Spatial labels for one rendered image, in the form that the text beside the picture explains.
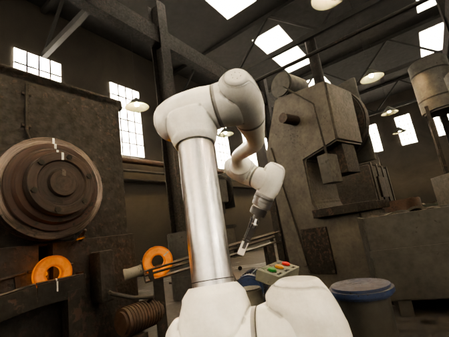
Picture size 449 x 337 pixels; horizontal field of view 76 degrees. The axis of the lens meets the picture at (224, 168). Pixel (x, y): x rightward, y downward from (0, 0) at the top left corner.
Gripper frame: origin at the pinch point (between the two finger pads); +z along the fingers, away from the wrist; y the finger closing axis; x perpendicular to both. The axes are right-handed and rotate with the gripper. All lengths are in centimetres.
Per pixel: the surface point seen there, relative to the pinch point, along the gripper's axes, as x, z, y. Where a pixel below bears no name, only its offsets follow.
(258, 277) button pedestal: 11.1, 8.5, 3.3
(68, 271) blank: -68, 38, 9
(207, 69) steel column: -197, -231, -630
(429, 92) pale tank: 364, -391, -651
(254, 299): 14.0, 20.5, -1.2
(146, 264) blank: -41, 31, -11
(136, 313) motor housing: -33, 46, 5
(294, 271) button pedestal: 27.3, 2.4, -6.3
